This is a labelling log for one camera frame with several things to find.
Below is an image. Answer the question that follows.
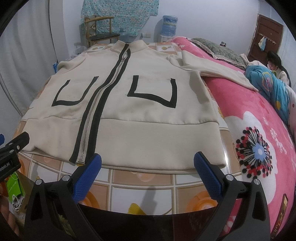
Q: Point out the beige zip jacket black trim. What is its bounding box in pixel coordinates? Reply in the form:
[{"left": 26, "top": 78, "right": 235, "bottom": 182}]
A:
[{"left": 23, "top": 40, "right": 254, "bottom": 173}]

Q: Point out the green paper bag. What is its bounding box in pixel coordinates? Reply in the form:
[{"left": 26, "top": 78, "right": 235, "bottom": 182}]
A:
[{"left": 6, "top": 172, "right": 25, "bottom": 209}]

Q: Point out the tiled pattern bed sheet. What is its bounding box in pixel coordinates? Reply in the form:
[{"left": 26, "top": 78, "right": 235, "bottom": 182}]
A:
[{"left": 16, "top": 44, "right": 235, "bottom": 214}]

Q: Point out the pink floral blanket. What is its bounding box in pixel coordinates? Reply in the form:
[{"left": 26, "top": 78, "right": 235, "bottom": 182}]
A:
[{"left": 169, "top": 36, "right": 296, "bottom": 239}]

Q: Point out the grey curtain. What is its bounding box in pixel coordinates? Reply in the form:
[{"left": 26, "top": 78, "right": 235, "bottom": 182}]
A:
[{"left": 1, "top": 1, "right": 57, "bottom": 115}]

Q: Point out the small blue packet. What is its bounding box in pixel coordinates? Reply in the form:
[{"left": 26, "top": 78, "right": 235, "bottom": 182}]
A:
[{"left": 53, "top": 62, "right": 58, "bottom": 73}]

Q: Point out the blue patterned quilt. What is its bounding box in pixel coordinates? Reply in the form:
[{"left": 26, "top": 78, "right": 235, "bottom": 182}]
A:
[{"left": 245, "top": 65, "right": 290, "bottom": 126}]

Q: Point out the white plastic bag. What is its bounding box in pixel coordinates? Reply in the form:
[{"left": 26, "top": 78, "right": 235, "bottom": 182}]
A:
[{"left": 70, "top": 43, "right": 87, "bottom": 59}]

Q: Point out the grey lace-edged blanket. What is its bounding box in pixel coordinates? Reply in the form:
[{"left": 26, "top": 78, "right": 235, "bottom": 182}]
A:
[{"left": 189, "top": 38, "right": 246, "bottom": 70}]

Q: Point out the person with black hair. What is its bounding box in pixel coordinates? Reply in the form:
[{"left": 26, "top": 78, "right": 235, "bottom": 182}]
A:
[{"left": 266, "top": 51, "right": 291, "bottom": 87}]

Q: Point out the cloth hanging on door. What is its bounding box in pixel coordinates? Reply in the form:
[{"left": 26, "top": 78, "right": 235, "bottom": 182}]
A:
[{"left": 258, "top": 37, "right": 267, "bottom": 52}]

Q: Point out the wooden chair dark seat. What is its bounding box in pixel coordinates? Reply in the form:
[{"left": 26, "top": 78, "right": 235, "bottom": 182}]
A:
[{"left": 84, "top": 16, "right": 120, "bottom": 47}]

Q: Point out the blue water dispenser bottle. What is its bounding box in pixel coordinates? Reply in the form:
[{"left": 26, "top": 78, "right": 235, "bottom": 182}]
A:
[{"left": 160, "top": 15, "right": 178, "bottom": 37}]

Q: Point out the brown wooden door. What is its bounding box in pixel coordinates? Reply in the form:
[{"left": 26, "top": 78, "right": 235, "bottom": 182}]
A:
[{"left": 247, "top": 15, "right": 283, "bottom": 65}]

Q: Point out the teal floral hanging cloth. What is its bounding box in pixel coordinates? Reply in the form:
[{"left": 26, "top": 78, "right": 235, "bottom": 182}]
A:
[{"left": 81, "top": 0, "right": 159, "bottom": 37}]

